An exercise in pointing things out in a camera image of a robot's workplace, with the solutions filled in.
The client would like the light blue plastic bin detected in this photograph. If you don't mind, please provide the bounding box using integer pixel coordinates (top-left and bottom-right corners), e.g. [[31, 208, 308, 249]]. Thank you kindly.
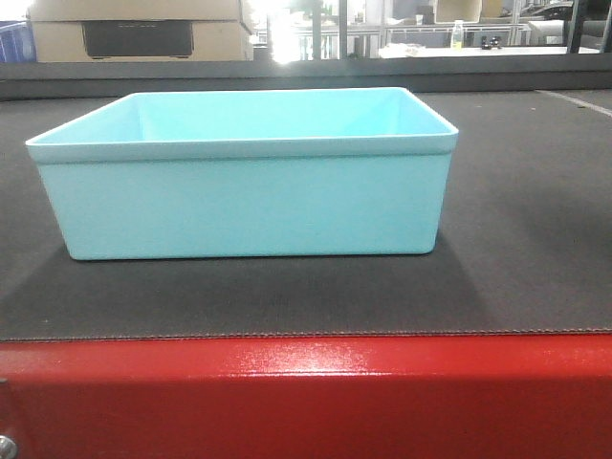
[[26, 87, 458, 260]]

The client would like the black conveyor belt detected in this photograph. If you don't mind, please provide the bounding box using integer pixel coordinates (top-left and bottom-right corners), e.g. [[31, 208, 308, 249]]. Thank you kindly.
[[1, 88, 611, 341]]

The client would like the yellow liquid bottle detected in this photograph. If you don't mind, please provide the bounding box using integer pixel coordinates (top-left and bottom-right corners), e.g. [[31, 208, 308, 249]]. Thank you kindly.
[[450, 19, 465, 50]]

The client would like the cardboard box stack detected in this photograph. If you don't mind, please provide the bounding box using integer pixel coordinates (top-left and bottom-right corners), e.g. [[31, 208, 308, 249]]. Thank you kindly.
[[28, 0, 253, 62]]

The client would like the red conveyor frame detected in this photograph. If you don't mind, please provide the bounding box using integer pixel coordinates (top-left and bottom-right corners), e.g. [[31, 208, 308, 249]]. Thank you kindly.
[[1, 335, 611, 458]]

